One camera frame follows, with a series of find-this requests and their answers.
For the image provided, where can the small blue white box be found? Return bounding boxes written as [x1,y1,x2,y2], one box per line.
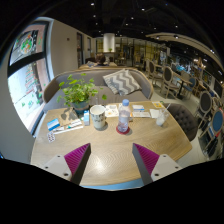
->
[46,117,62,132]

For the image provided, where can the dark grey tufted armchair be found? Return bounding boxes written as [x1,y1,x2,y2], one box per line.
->
[163,102,200,142]

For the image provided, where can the blister pill pack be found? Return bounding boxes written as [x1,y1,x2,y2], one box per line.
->
[46,131,57,144]

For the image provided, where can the potted green leafy plant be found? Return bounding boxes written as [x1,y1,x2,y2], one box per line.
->
[56,73,108,113]

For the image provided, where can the person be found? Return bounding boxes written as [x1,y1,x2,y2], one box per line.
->
[94,53,109,67]

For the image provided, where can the white tube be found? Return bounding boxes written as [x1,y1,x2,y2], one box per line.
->
[53,119,84,135]

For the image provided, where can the clear water bottle blue cap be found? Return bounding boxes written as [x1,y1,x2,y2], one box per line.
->
[117,98,132,134]

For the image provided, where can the brown cardboard mat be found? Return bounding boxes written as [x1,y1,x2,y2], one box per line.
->
[59,107,79,127]

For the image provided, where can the grey upholstered sofa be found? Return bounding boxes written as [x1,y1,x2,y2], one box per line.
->
[42,67,155,114]

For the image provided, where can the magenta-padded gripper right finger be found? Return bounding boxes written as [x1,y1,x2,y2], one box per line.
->
[131,142,184,186]

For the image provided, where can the group of ceiling lights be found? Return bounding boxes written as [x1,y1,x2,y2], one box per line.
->
[88,1,221,78]

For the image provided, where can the white paper napkin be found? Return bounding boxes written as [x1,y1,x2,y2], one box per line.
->
[149,108,161,120]

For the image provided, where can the blue white small carton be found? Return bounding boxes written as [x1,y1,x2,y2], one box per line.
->
[82,109,91,127]

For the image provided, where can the group of dining chairs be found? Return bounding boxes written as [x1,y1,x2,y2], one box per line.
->
[144,58,224,158]

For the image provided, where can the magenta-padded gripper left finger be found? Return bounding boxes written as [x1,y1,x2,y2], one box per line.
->
[42,142,92,186]

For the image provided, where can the flat round red coaster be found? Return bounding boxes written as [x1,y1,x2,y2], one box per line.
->
[115,124,131,136]

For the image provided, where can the white printed menu booklet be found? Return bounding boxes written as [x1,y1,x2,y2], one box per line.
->
[104,103,134,123]

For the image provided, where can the colourful window poster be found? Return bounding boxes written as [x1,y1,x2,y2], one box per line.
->
[9,23,49,66]

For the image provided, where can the white printed paper cup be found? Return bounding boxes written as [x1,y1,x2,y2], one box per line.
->
[89,104,107,131]

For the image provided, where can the clear plastic cup with straw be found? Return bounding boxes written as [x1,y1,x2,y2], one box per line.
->
[155,102,172,127]

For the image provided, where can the yellow table sticker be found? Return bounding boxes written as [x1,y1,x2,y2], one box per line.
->
[151,101,165,110]

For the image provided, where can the white blue card pack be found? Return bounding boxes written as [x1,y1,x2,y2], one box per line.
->
[132,104,146,112]

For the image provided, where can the white paper packets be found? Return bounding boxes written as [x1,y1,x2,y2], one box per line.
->
[132,111,152,119]

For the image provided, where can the grey white chevron cushion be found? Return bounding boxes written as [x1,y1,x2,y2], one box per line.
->
[102,68,142,97]

